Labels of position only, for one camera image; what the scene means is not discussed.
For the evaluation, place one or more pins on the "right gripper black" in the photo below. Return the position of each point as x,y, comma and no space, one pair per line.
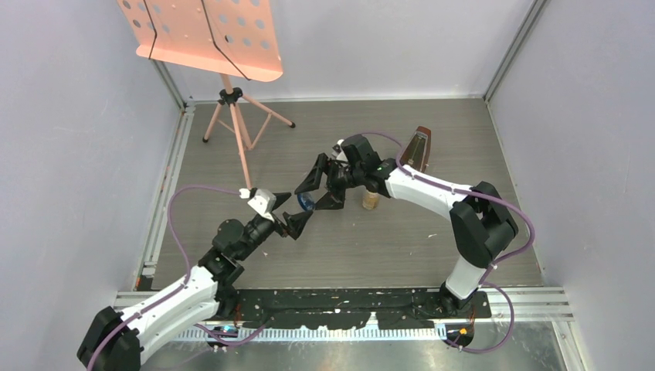
313,180

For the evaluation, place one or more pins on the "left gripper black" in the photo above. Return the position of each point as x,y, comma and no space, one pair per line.
295,222

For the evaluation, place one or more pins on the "clear pill bottle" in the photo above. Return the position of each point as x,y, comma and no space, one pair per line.
370,200

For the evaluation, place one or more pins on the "blue round pill box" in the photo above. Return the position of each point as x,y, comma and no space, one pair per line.
306,201

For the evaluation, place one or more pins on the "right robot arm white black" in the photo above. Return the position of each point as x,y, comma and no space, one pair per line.
482,225

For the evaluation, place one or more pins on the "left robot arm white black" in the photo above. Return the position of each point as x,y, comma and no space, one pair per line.
125,339

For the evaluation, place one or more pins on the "brown wooden metronome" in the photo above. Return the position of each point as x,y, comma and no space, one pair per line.
417,152

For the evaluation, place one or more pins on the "pink music stand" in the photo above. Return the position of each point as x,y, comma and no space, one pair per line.
230,38

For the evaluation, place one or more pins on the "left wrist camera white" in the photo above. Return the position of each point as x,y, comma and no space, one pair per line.
261,201

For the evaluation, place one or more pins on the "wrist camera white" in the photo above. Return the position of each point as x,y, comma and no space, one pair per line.
261,201
337,152

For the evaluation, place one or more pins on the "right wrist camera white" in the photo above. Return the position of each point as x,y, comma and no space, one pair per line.
337,152

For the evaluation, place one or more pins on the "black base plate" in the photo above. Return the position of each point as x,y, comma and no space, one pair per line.
348,308

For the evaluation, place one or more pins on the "aluminium rail frame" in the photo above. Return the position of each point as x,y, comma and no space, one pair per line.
166,189

